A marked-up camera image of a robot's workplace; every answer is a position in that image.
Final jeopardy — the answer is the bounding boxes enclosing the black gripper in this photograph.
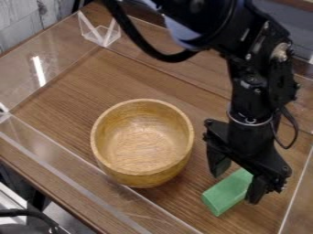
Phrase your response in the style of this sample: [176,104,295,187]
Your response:
[203,113,291,205]

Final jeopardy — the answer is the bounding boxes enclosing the green rectangular block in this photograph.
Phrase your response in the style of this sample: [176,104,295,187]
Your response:
[200,169,252,217]

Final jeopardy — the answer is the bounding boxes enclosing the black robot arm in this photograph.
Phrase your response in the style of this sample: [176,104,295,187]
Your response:
[145,0,299,204]

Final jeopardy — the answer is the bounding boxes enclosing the brown wooden bowl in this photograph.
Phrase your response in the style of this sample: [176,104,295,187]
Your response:
[91,99,194,188]

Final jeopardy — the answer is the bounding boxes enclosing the black cable lower left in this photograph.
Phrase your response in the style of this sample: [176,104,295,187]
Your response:
[0,208,60,234]

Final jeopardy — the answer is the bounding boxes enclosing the clear acrylic corner bracket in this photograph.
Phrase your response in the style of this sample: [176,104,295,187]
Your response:
[77,11,120,48]

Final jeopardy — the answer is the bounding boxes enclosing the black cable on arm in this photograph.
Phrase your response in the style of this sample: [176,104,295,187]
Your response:
[99,0,200,64]

